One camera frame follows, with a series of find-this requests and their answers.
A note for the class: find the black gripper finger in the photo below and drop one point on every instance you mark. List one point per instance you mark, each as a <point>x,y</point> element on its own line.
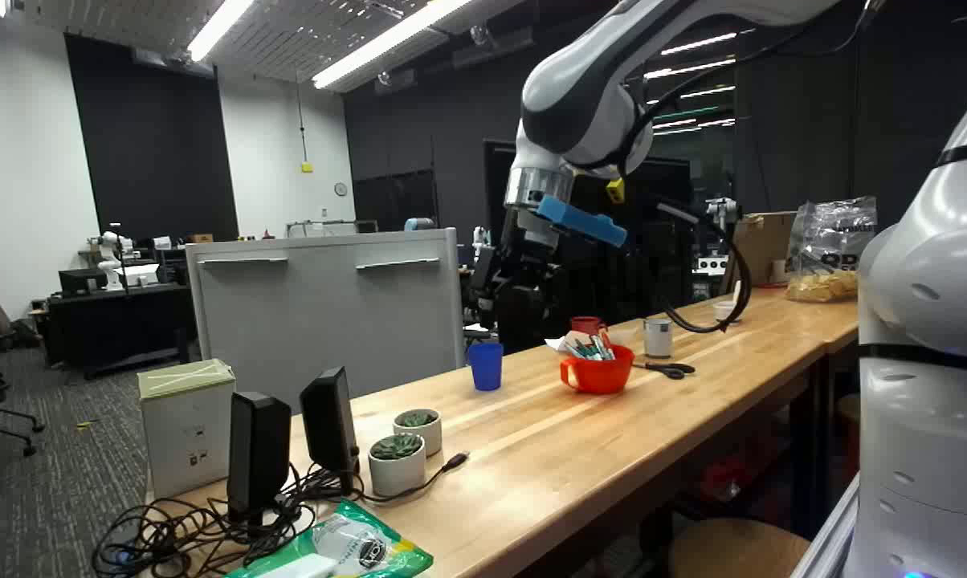
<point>518,309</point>
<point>551,309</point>

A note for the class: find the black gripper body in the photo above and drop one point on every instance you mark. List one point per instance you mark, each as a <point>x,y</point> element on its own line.
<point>533,256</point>

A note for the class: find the orange plastic cup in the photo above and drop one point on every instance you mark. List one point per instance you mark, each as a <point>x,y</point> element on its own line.
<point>599,375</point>

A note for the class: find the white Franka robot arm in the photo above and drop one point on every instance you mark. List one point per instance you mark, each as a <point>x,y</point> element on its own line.
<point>580,96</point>

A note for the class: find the blue plastic cup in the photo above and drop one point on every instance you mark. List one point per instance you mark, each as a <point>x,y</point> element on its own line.
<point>487,368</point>

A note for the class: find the white paper sheet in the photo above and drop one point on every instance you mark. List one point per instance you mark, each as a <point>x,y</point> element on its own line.
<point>556,344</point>

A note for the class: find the red mug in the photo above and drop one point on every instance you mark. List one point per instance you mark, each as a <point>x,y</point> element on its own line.
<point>586,321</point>

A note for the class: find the yellow tag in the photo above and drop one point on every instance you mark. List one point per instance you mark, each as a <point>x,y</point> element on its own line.
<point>615,191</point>

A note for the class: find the white metal can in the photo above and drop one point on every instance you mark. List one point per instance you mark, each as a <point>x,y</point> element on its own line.
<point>661,337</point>

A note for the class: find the small white plant pot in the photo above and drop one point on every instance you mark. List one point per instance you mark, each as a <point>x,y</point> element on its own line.
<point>400,462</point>
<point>423,427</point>

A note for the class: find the black desktop speaker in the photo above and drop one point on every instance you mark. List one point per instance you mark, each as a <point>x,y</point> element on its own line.
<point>330,427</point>
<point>257,455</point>

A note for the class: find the brown cardboard box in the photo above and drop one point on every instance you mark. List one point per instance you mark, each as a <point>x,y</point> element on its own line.
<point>765,246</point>

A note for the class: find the ceiling strip light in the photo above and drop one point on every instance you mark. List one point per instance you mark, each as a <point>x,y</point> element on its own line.
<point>390,39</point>
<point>219,28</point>

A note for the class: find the clear plastic bag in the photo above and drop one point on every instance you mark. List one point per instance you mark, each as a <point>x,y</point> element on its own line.
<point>833,250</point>

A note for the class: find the green wipes package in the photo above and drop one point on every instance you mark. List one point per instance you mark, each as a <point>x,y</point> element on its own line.
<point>342,548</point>

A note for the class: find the round wooden stool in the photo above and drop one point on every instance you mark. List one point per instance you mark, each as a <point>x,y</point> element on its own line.
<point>733,548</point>

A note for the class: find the white box with green lid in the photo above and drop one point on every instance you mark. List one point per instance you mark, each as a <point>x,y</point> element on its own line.
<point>187,427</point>

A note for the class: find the black desk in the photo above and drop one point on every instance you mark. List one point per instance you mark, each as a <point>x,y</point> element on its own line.
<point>117,321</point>

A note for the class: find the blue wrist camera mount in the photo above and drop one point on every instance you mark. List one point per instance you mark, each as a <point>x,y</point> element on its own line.
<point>584,223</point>

